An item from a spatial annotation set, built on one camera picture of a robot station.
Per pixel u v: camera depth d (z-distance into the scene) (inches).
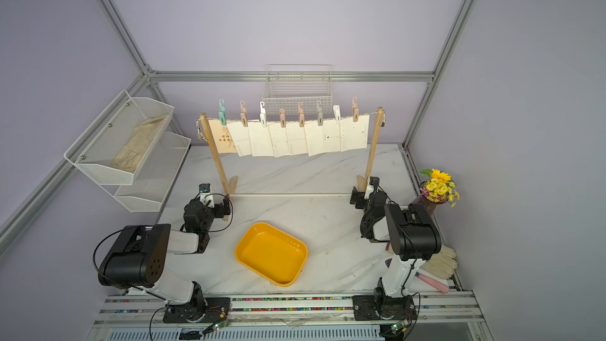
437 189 29.5
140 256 18.2
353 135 29.2
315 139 29.2
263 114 26.2
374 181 32.9
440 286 30.7
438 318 28.8
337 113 26.2
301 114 26.2
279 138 28.9
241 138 28.2
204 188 32.0
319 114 26.4
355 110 26.0
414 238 19.2
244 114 25.6
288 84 37.5
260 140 28.8
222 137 28.7
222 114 25.5
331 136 29.2
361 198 34.6
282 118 26.3
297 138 28.6
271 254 34.4
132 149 30.9
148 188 35.6
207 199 32.2
